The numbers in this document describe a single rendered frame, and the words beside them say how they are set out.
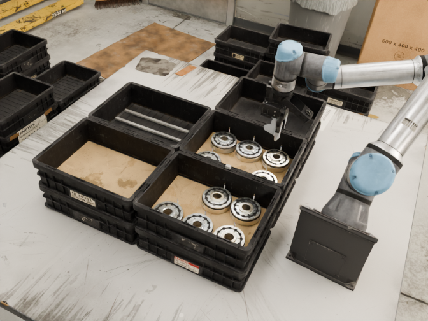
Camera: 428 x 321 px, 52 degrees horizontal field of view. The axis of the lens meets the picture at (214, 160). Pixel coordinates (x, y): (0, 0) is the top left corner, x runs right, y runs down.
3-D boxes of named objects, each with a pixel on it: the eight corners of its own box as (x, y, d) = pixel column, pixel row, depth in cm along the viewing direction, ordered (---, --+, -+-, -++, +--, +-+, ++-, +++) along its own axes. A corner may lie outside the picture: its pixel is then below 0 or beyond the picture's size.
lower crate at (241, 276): (272, 232, 162) (278, 210, 154) (241, 297, 141) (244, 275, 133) (176, 194, 174) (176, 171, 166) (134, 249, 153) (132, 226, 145)
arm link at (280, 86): (299, 72, 142) (292, 86, 137) (297, 84, 145) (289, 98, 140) (277, 66, 144) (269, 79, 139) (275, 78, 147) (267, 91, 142)
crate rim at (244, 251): (281, 193, 149) (283, 188, 147) (248, 258, 128) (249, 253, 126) (177, 154, 160) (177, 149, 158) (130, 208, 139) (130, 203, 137)
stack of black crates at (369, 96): (361, 134, 305) (382, 77, 275) (351, 159, 284) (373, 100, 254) (306, 116, 316) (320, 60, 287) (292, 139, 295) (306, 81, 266)
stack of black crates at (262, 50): (271, 76, 356) (278, 37, 333) (258, 94, 335) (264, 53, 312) (226, 63, 367) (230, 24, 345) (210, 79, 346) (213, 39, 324)
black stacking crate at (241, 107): (321, 123, 197) (327, 102, 189) (302, 162, 176) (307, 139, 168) (239, 97, 208) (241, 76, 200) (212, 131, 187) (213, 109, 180)
